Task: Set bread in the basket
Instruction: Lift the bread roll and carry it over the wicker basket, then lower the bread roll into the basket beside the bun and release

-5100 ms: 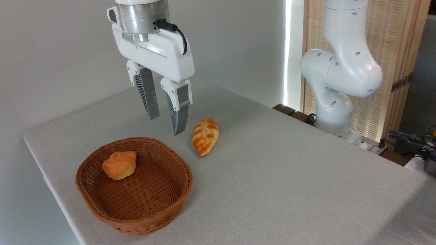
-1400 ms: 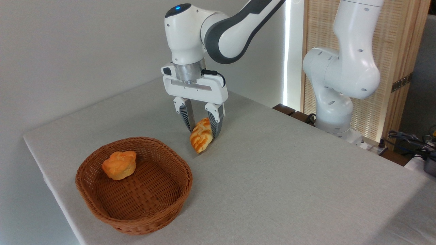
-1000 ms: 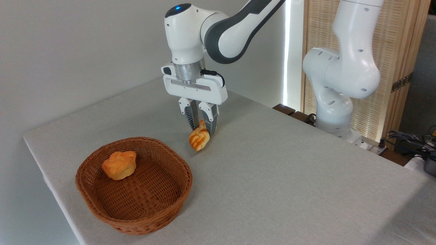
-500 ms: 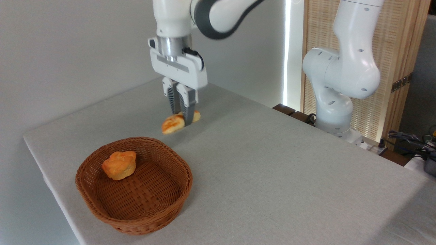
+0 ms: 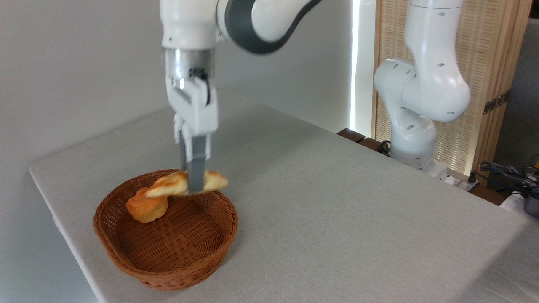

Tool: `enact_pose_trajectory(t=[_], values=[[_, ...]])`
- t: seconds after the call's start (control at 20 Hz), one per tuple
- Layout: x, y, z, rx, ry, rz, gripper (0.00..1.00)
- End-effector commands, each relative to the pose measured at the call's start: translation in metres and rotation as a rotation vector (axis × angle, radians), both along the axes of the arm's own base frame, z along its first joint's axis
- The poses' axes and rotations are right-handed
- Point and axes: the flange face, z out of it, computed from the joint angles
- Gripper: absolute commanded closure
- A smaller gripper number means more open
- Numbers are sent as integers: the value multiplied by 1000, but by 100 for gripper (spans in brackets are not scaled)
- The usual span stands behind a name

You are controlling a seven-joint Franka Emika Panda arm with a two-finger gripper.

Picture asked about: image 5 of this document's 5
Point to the dark wooden furniture edge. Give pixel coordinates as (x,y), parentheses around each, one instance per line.
(351,134)

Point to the round orange bread bun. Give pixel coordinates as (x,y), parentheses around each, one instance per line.
(145,208)

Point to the metal screen hinge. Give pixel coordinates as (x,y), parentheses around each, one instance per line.
(497,102)

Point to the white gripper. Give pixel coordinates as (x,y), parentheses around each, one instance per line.
(200,113)

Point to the brown wicker basket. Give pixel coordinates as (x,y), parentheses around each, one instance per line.
(185,240)

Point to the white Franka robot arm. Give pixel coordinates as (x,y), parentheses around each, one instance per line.
(421,84)

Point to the long striped bread loaf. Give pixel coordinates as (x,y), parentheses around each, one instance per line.
(170,185)

